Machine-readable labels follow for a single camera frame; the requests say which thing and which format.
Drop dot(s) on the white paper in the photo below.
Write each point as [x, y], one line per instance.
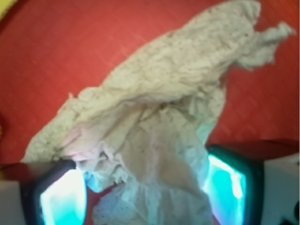
[145, 127]

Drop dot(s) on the yellow cloth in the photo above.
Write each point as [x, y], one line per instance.
[5, 6]

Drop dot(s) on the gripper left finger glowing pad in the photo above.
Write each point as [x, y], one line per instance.
[42, 193]

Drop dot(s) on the red plastic tray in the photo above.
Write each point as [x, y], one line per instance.
[52, 48]

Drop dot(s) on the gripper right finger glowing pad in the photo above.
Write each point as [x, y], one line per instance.
[254, 184]

